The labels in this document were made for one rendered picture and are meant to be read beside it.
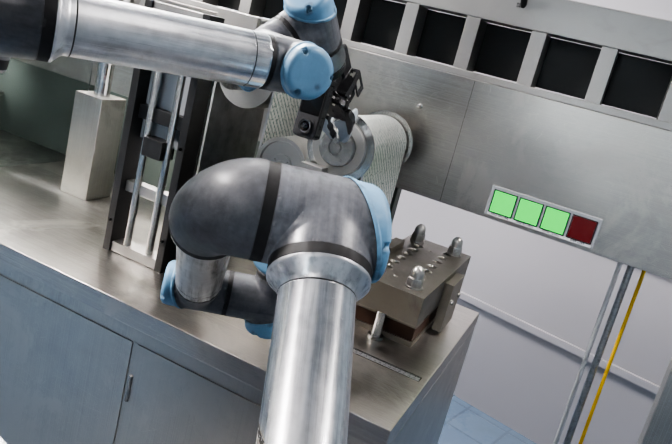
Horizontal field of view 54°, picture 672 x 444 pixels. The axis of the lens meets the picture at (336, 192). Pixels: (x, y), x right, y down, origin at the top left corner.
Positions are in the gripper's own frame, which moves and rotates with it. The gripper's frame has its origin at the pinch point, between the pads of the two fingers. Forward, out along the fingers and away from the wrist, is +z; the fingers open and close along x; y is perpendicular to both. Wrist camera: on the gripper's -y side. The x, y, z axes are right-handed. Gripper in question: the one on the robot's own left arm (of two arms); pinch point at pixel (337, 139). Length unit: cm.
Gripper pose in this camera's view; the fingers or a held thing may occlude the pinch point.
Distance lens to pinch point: 129.4
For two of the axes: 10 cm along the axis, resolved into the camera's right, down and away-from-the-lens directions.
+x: -8.8, -3.1, 3.6
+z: 1.6, 5.1, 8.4
